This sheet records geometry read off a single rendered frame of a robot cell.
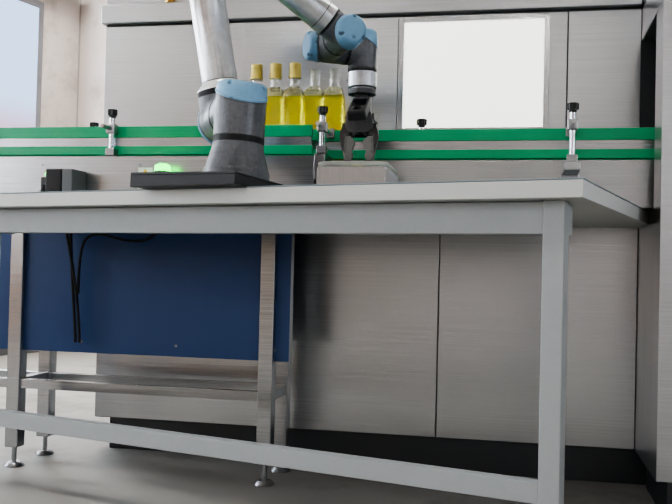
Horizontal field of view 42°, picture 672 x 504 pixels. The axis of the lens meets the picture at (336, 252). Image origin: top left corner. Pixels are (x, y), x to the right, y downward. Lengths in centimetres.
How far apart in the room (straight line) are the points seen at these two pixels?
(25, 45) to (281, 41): 352
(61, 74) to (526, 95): 421
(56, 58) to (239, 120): 435
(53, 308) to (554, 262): 150
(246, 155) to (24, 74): 415
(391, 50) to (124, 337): 112
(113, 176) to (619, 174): 136
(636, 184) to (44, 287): 164
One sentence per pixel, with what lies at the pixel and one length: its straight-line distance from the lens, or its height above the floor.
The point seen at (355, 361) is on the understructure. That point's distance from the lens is 261.
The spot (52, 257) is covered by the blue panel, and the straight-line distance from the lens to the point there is 261.
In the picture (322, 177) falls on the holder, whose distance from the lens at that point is 213.
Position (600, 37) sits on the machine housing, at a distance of 265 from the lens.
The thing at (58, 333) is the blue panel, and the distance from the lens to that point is 260.
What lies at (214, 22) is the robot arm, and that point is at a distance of 216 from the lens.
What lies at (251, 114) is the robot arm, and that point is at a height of 92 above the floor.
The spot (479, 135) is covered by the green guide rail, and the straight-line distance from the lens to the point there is 239.
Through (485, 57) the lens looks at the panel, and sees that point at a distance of 260.
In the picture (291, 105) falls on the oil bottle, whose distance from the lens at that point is 250.
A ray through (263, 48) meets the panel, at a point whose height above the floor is 124.
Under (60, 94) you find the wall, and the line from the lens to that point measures 624.
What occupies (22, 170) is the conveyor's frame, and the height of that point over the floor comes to 84.
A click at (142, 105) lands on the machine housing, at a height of 108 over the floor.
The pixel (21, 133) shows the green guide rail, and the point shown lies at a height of 95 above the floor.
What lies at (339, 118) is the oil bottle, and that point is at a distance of 246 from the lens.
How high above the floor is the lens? 58
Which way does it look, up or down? 1 degrees up
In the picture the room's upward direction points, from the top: 1 degrees clockwise
